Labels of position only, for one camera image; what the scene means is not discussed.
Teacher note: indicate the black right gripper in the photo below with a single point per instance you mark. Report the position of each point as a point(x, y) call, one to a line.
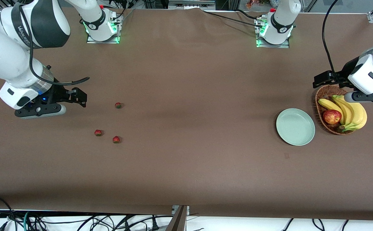
point(57, 94)

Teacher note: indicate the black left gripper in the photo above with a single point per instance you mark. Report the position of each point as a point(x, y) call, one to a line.
point(342, 76)

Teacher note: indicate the small red strawberry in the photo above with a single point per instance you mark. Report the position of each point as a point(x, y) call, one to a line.
point(116, 139)
point(118, 105)
point(98, 132)

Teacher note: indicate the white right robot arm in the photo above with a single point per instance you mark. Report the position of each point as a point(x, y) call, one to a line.
point(10, 64)

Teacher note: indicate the pale green round plate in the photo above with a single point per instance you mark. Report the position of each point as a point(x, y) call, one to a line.
point(295, 126)

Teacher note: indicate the brown wicker basket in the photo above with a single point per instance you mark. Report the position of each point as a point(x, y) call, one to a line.
point(319, 117)

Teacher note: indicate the red apple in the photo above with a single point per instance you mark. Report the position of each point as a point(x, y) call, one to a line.
point(332, 117)

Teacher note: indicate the yellow banana bunch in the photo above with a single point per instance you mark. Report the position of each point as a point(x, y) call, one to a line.
point(358, 115)

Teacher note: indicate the orange background object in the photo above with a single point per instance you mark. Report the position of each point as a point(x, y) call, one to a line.
point(253, 4)

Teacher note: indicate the brown table cover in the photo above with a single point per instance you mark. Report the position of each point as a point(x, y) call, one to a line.
point(237, 176)

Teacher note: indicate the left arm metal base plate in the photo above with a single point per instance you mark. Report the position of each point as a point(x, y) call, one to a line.
point(282, 46)

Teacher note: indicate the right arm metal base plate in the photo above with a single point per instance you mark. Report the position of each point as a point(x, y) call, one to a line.
point(91, 41)

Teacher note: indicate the grey metal background rail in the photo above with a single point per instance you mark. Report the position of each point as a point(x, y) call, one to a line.
point(189, 4)

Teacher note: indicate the metal frame post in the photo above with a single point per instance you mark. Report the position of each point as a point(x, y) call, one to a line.
point(178, 221)

